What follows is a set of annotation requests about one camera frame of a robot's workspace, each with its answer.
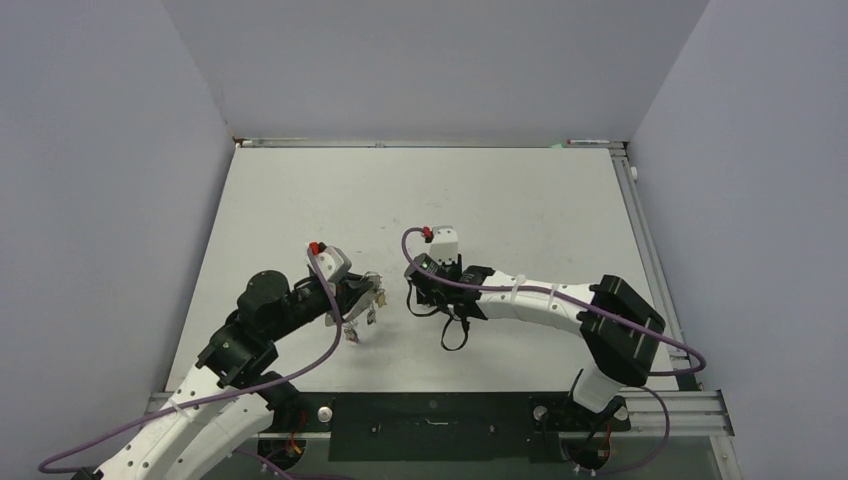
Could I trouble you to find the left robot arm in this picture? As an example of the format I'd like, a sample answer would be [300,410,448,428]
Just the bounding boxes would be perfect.
[73,270,382,479]

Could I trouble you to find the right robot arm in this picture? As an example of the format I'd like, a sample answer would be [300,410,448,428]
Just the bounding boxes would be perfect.
[404,254,666,428]

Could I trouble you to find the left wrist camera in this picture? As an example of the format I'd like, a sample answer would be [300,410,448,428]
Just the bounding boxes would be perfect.
[307,242,352,283]

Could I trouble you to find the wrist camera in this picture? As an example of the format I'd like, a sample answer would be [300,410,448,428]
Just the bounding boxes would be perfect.
[307,242,352,283]
[429,225,460,265]

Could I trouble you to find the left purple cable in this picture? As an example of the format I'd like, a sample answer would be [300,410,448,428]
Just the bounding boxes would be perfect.
[38,248,359,480]

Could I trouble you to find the purple cable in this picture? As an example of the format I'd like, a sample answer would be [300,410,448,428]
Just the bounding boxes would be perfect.
[400,227,708,478]
[38,248,359,480]

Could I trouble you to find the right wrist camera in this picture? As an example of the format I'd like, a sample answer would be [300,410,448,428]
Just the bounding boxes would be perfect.
[429,225,460,265]

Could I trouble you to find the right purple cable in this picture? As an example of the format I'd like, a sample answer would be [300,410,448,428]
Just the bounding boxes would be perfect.
[400,227,708,478]

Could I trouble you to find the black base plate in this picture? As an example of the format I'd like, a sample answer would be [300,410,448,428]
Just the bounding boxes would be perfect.
[258,391,631,468]

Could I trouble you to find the back aluminium rail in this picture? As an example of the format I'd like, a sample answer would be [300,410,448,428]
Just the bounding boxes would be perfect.
[233,137,627,150]

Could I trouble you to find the aluminium rail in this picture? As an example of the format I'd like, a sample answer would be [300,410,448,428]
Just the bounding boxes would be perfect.
[135,390,735,440]
[233,137,627,150]
[609,145,697,392]

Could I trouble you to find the right aluminium rail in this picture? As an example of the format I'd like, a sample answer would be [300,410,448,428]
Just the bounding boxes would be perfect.
[609,145,697,392]

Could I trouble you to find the front aluminium rail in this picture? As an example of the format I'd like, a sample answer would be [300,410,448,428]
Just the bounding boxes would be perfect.
[135,390,735,440]

